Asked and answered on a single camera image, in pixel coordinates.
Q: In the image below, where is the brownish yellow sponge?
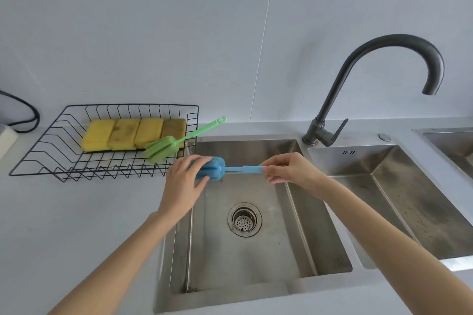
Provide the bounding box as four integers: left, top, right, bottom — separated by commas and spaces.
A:
161, 118, 187, 149

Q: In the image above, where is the person's left forearm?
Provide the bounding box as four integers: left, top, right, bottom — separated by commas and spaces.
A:
48, 209, 194, 315

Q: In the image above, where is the person's left hand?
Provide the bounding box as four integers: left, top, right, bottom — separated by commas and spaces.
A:
159, 155, 214, 217

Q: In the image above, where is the stainless steel sink basin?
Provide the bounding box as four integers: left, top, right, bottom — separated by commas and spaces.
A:
412, 128, 473, 180
307, 144, 473, 271
153, 136, 354, 314

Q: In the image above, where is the dark grey gooseneck faucet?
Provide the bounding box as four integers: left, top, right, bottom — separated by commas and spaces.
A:
302, 34, 445, 148

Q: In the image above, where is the person's right forearm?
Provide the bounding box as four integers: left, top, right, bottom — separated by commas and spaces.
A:
316, 174, 473, 315

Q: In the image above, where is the green sponge bottle brush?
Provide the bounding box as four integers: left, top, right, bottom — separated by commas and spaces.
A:
143, 116, 227, 163

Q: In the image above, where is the blue sponge bottle brush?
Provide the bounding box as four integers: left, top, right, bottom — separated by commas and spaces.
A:
188, 156, 267, 182

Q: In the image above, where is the person's right hand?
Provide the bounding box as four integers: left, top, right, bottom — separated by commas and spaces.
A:
259, 152, 328, 200

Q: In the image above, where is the black wire rack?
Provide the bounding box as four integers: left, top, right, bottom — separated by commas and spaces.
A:
9, 104, 199, 183

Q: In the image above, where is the metal drain strainer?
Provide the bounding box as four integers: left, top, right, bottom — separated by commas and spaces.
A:
228, 203, 263, 238

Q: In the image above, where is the black cable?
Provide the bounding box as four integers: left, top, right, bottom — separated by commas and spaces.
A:
0, 90, 40, 133

